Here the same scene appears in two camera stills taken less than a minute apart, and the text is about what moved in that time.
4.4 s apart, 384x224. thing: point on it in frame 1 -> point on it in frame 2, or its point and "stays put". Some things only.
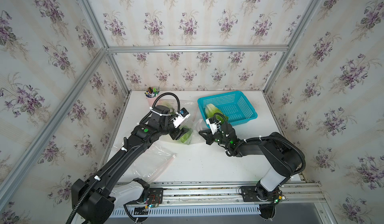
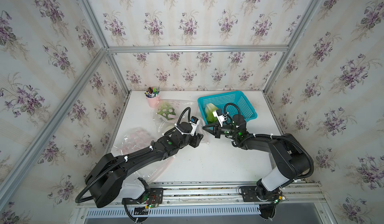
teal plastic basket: (234, 105) stays put
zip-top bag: (191, 106) stays put
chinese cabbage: (210, 110) stays put
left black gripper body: (175, 133) -> (194, 141)
